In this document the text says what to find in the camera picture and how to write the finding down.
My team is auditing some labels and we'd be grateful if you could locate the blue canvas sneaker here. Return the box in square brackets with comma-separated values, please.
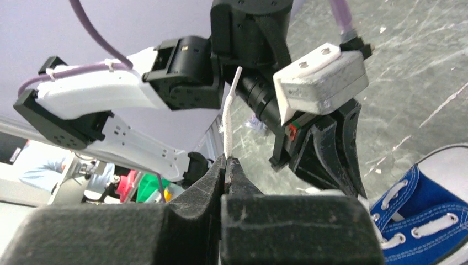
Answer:
[360, 143, 467, 264]

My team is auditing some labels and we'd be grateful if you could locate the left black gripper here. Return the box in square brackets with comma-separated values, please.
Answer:
[236, 77, 367, 199]

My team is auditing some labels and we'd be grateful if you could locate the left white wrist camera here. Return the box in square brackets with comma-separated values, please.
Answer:
[273, 43, 369, 125]

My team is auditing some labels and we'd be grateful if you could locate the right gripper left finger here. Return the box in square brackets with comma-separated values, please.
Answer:
[1, 156, 226, 264]

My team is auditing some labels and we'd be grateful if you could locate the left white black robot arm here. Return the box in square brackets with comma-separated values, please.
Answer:
[13, 1, 372, 198]

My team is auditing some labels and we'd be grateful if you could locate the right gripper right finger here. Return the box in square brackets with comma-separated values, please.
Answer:
[221, 158, 384, 264]

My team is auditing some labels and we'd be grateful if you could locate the white shoelace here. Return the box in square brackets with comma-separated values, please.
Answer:
[222, 66, 243, 158]

